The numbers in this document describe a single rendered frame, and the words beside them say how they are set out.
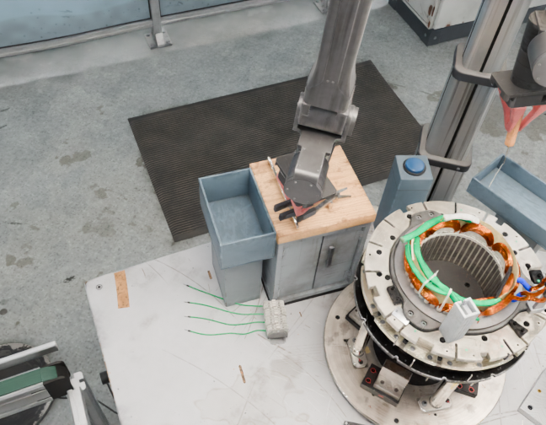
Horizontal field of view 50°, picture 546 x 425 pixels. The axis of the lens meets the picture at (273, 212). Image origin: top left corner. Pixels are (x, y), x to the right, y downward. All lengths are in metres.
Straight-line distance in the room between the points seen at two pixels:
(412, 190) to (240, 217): 0.37
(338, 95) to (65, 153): 2.08
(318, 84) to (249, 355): 0.68
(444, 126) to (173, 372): 0.81
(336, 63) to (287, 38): 2.57
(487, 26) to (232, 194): 0.61
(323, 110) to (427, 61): 2.52
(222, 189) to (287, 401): 0.45
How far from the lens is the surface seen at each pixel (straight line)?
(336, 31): 0.72
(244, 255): 1.11
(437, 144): 1.46
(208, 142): 2.69
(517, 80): 1.01
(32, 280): 2.39
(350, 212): 1.13
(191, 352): 1.28
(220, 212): 1.21
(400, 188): 1.28
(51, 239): 2.47
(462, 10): 3.40
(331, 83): 0.78
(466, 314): 0.95
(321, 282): 1.31
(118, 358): 1.30
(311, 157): 0.84
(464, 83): 1.34
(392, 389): 1.22
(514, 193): 1.33
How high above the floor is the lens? 1.95
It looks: 53 degrees down
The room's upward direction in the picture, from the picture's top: 5 degrees clockwise
